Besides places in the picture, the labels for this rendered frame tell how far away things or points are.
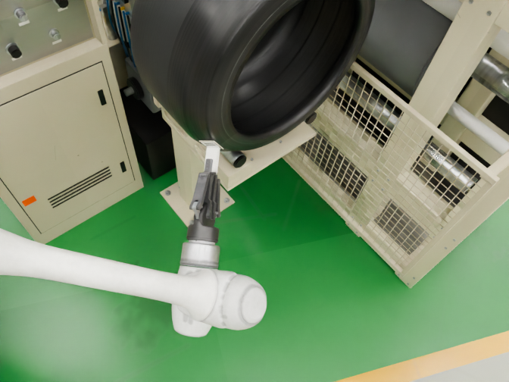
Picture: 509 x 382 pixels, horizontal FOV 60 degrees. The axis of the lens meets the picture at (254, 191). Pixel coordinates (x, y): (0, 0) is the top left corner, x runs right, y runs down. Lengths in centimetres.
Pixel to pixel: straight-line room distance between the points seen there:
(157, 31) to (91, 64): 68
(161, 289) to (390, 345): 142
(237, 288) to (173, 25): 53
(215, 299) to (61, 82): 101
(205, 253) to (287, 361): 105
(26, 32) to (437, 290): 194
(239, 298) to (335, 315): 126
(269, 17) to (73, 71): 88
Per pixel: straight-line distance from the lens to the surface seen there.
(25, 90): 161
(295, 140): 146
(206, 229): 104
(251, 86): 144
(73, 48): 164
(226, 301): 86
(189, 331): 104
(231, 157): 126
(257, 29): 92
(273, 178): 234
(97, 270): 89
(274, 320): 202
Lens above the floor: 193
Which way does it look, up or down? 58 degrees down
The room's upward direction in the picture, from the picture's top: 8 degrees clockwise
